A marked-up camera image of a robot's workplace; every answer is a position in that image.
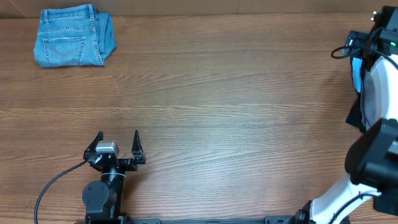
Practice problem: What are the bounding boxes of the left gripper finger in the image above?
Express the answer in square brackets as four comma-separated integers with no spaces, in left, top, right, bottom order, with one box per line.
[131,130,144,159]
[83,131,103,155]

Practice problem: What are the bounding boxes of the grey shorts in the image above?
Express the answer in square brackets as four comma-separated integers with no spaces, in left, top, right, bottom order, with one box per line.
[361,70,376,131]

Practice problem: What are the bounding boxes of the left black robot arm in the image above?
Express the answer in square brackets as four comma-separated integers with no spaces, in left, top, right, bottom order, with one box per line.
[82,131,146,223]

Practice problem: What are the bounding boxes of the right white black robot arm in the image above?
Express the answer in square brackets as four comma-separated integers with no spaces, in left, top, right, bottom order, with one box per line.
[276,6,397,223]

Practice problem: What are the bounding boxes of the light blue garment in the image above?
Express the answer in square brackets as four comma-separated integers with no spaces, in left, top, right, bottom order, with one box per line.
[351,57,363,93]

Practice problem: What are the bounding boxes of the black garment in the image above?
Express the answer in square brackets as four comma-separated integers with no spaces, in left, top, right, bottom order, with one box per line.
[345,93,398,216]

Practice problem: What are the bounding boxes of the folded blue denim jeans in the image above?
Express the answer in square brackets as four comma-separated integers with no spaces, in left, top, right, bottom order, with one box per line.
[34,4,117,68]

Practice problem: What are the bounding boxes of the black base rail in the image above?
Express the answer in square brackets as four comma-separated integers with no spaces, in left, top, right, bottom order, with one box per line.
[74,214,351,224]

